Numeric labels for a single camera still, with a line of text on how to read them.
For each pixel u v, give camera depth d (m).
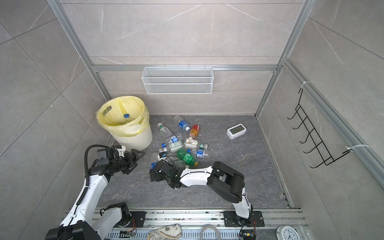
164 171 0.65
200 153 0.92
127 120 0.96
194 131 1.04
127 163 0.70
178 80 1.00
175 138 1.01
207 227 0.69
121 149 0.75
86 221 0.40
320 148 0.64
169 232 0.67
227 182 0.48
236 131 1.05
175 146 0.95
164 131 1.08
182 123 1.07
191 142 0.97
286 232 0.67
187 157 0.90
